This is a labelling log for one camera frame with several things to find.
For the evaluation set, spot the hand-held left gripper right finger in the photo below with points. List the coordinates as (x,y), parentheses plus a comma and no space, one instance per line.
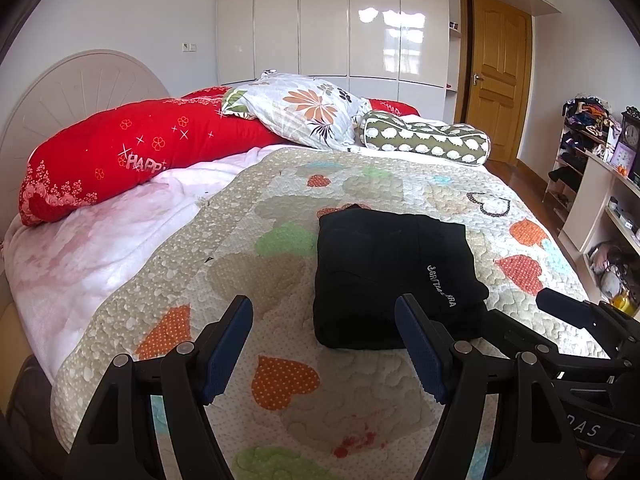
(420,350)

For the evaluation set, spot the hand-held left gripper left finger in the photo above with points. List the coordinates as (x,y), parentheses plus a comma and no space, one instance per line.
(230,350)

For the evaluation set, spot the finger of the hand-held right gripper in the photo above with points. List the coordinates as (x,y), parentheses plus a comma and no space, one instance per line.
(530,332)
(565,305)

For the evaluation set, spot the black pants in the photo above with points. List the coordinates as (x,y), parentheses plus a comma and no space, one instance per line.
(380,270)

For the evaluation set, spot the white plastic bag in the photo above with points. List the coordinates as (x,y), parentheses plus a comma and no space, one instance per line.
(612,285)

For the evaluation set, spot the yellow bottle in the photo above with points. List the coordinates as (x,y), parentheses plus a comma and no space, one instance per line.
(625,302)

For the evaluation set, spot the white desk shelf unit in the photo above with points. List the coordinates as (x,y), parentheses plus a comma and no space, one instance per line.
(585,200)

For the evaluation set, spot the heart print quilt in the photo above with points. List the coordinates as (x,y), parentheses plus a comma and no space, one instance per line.
(300,440)

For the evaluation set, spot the dark mantel clock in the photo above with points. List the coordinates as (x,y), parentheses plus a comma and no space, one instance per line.
(631,132)

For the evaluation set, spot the green dotted bolster pillow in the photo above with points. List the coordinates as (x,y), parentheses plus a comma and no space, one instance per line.
(425,140)

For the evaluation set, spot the red folded duvet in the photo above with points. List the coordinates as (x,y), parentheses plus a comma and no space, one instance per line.
(125,155)

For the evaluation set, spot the wooden door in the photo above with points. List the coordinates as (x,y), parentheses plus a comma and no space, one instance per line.
(495,85)

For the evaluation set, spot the white floral pillow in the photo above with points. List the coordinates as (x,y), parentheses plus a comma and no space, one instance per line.
(305,110)

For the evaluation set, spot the beige bed headboard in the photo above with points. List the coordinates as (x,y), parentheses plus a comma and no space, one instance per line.
(75,90)

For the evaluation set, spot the glossy white wardrobe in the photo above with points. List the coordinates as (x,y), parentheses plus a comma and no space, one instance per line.
(325,20)

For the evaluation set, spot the white wall socket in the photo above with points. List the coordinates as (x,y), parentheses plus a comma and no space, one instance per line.
(188,47)

